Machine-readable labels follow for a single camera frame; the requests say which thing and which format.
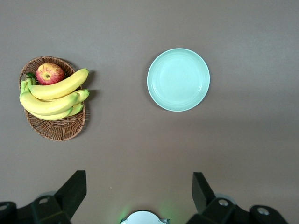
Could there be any yellow banana bunch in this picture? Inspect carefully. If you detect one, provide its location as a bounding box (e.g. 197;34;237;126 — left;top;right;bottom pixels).
19;68;90;121

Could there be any brown table cloth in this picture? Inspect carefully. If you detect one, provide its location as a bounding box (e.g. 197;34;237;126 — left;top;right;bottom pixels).
0;0;299;224

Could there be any light green round plate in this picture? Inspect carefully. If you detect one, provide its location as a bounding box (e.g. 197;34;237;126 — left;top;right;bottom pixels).
147;48;210;112

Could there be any brown wicker basket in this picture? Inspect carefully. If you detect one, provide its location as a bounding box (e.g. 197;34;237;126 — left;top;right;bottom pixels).
18;56;86;141

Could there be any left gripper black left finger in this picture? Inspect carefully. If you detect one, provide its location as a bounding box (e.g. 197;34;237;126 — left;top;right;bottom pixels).
31;170;87;224

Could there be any red yellow apple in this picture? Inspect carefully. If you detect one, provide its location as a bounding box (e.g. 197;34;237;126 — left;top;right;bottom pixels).
36;63;65;86

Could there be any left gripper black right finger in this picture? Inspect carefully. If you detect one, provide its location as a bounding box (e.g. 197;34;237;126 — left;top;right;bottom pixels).
186;172;252;224

